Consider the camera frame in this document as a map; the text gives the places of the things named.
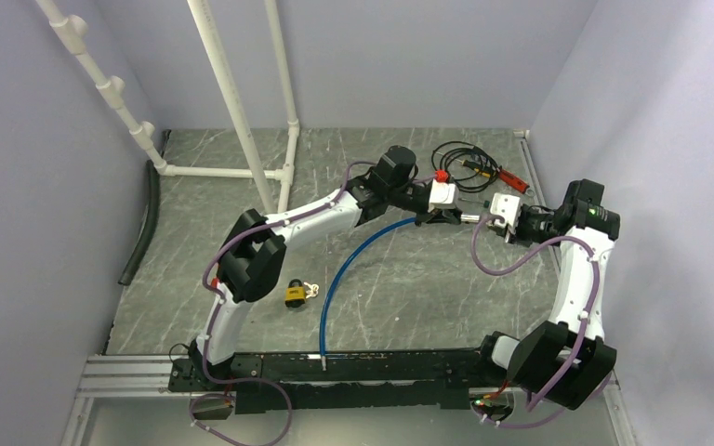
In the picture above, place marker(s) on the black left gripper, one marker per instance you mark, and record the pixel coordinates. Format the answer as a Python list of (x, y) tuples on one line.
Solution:
[(437, 216)]

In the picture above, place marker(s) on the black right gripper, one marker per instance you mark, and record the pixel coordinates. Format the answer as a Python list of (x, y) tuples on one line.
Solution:
[(516, 236)]

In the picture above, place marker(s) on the keys of yellow padlock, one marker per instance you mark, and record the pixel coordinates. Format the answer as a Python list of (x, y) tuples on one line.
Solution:
[(311, 290)]

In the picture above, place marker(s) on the yellow padlock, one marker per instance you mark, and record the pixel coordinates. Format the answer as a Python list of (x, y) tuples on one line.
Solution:
[(295, 294)]

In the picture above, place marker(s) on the blue cable lock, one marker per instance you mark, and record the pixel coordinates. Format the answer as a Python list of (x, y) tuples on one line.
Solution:
[(405, 287)]

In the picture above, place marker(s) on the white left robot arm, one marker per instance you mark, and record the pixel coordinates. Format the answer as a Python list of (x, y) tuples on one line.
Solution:
[(248, 264)]

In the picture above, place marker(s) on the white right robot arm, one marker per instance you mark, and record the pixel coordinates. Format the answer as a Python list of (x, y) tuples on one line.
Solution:
[(565, 358)]

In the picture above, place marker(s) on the yellow black screwdriver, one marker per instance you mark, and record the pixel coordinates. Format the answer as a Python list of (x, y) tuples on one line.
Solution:
[(487, 170)]

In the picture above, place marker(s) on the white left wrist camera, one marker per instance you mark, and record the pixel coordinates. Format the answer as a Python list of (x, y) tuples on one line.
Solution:
[(443, 192)]

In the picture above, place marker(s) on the green handled screwdriver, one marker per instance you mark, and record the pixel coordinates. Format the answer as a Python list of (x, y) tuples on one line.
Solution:
[(482, 203)]

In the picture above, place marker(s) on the red handled wrench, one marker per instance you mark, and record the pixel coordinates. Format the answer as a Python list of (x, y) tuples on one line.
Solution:
[(516, 182)]

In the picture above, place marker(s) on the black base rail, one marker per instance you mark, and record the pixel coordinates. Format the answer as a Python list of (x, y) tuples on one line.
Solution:
[(262, 381)]

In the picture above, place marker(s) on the aluminium extrusion frame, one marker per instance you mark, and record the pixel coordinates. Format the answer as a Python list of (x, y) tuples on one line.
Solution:
[(148, 376)]

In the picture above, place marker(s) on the white PVC pipe frame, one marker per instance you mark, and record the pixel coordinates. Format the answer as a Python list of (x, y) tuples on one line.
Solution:
[(274, 186)]

